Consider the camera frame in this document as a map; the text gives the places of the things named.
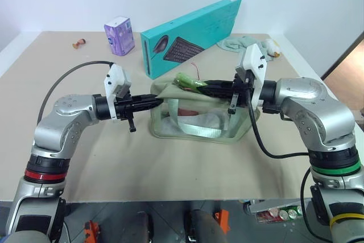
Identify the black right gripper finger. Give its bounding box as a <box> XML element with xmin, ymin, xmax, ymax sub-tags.
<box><xmin>198</xmin><ymin>86</ymin><xmax>235</xmax><ymax>99</ymax></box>
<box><xmin>202</xmin><ymin>79</ymin><xmax>235</xmax><ymax>89</ymax></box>

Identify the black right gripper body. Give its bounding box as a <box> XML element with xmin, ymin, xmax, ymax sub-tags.
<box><xmin>227</xmin><ymin>73</ymin><xmax>255</xmax><ymax>116</ymax></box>

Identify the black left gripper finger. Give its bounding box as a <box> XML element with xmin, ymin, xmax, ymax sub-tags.
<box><xmin>135</xmin><ymin>93</ymin><xmax>160</xmax><ymax>104</ymax></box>
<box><xmin>136</xmin><ymin>99</ymin><xmax>165</xmax><ymax>112</ymax></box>

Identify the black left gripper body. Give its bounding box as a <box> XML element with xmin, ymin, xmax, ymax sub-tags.
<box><xmin>113</xmin><ymin>96</ymin><xmax>138</xmax><ymax>133</ymax></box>

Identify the green packet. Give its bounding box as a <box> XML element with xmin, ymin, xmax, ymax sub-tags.
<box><xmin>173</xmin><ymin>72</ymin><xmax>209</xmax><ymax>92</ymax></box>

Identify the green transparent zip pouch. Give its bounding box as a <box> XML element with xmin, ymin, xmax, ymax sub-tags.
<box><xmin>149</xmin><ymin>77</ymin><xmax>261</xmax><ymax>142</ymax></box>

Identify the white cloth inside pouch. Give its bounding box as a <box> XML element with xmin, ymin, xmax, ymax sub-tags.
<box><xmin>162</xmin><ymin>112</ymin><xmax>228</xmax><ymax>135</ymax></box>

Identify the red item inside pouch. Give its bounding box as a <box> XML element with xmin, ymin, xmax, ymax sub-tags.
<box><xmin>178</xmin><ymin>108</ymin><xmax>199</xmax><ymax>117</ymax></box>

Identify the white plush duck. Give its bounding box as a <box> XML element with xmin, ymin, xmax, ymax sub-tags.
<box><xmin>260</xmin><ymin>38</ymin><xmax>282</xmax><ymax>62</ymax></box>

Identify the pale green cloth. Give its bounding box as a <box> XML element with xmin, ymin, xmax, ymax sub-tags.
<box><xmin>217</xmin><ymin>35</ymin><xmax>259</xmax><ymax>53</ymax></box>

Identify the teal keyboard box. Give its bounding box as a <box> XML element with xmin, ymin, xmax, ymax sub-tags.
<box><xmin>140</xmin><ymin>0</ymin><xmax>243</xmax><ymax>80</ymax></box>

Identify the purple tissue pack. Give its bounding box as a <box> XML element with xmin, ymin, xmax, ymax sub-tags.
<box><xmin>103</xmin><ymin>15</ymin><xmax>135</xmax><ymax>56</ymax></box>

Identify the small brown wooden figure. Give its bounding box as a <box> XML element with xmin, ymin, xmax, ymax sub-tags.
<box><xmin>72</xmin><ymin>38</ymin><xmax>87</xmax><ymax>51</ymax></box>

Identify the brown board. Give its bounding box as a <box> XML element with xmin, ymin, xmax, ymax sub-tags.
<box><xmin>321</xmin><ymin>30</ymin><xmax>364</xmax><ymax>125</ymax></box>

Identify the clear plastic can tray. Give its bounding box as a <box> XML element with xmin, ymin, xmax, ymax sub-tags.
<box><xmin>242</xmin><ymin>199</ymin><xmax>304</xmax><ymax>224</ymax></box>

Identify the dark rounded shape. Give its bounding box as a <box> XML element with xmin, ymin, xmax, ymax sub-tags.
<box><xmin>184</xmin><ymin>209</ymin><xmax>227</xmax><ymax>243</ymax></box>
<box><xmin>135</xmin><ymin>211</ymin><xmax>155</xmax><ymax>241</ymax></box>

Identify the red soda can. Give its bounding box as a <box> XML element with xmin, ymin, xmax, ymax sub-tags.
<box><xmin>267</xmin><ymin>208</ymin><xmax>281</xmax><ymax>221</ymax></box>

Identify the orange plastic clamp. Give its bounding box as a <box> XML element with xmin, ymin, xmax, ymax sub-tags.
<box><xmin>214</xmin><ymin>209</ymin><xmax>231</xmax><ymax>234</ymax></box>
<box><xmin>83</xmin><ymin>220</ymin><xmax>101</xmax><ymax>243</ymax></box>

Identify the thin red string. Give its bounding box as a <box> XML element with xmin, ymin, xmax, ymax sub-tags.
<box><xmin>191</xmin><ymin>61</ymin><xmax>202</xmax><ymax>80</ymax></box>

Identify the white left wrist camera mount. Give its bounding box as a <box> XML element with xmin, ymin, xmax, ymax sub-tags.
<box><xmin>103</xmin><ymin>63</ymin><xmax>133</xmax><ymax>121</ymax></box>

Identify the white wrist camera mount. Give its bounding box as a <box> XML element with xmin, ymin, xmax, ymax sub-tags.
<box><xmin>103</xmin><ymin>63</ymin><xmax>133</xmax><ymax>121</ymax></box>
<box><xmin>234</xmin><ymin>44</ymin><xmax>268</xmax><ymax>108</ymax></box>

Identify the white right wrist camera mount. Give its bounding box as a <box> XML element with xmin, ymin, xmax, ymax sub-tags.
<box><xmin>234</xmin><ymin>44</ymin><xmax>268</xmax><ymax>108</ymax></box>

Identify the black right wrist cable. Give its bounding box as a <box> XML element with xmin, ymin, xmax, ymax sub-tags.
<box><xmin>245</xmin><ymin>82</ymin><xmax>311</xmax><ymax>159</ymax></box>

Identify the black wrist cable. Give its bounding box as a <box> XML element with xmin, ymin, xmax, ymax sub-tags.
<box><xmin>245</xmin><ymin>82</ymin><xmax>311</xmax><ymax>159</ymax></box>
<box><xmin>36</xmin><ymin>60</ymin><xmax>115</xmax><ymax>126</ymax></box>

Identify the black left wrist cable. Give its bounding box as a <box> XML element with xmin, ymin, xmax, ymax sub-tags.
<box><xmin>36</xmin><ymin>60</ymin><xmax>115</xmax><ymax>126</ymax></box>

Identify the black right upper arm cable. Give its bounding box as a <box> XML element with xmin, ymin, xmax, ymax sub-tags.
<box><xmin>299</xmin><ymin>167</ymin><xmax>334</xmax><ymax>241</ymax></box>

